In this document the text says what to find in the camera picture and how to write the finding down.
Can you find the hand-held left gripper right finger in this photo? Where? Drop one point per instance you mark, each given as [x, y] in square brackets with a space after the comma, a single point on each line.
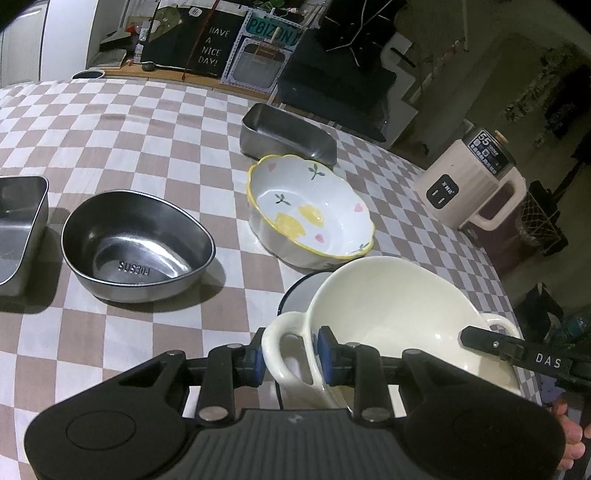
[325, 357]

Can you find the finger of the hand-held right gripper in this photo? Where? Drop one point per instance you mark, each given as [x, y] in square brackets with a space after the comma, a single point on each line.
[512, 350]

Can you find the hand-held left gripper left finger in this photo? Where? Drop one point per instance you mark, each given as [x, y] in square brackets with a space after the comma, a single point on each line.
[257, 367]

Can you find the white plate with blue rim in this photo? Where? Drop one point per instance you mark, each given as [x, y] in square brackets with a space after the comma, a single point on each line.
[300, 293]

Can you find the square steel container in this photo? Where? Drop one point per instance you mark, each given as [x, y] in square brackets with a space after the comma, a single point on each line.
[18, 240]

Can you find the person's right hand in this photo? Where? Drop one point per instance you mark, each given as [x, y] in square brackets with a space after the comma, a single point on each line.
[572, 436]

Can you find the dark mesh basket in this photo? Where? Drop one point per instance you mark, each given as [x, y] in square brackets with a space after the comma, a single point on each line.
[542, 221]

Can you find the round steel bowl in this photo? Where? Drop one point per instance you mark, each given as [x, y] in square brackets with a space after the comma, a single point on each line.
[138, 240]

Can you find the floral bowl with yellow rim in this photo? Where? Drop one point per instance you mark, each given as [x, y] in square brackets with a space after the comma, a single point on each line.
[295, 184]

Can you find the cream electric kettle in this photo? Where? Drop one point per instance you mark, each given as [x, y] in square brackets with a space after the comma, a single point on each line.
[452, 180]

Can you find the rectangular steel tray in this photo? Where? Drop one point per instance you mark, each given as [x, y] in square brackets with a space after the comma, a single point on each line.
[263, 138]

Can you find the brown white checkered tablecloth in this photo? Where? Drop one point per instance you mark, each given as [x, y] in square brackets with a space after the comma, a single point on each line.
[138, 138]

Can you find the white box with teal label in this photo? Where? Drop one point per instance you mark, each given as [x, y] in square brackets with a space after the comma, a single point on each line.
[256, 69]

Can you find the low drawer cabinet wooden top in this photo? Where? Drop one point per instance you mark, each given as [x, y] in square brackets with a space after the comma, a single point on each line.
[161, 74]

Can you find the black lettered board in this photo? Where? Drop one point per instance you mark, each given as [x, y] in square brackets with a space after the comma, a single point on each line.
[184, 46]

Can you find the dark trash bin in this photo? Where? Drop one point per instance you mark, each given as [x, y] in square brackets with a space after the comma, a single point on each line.
[87, 74]

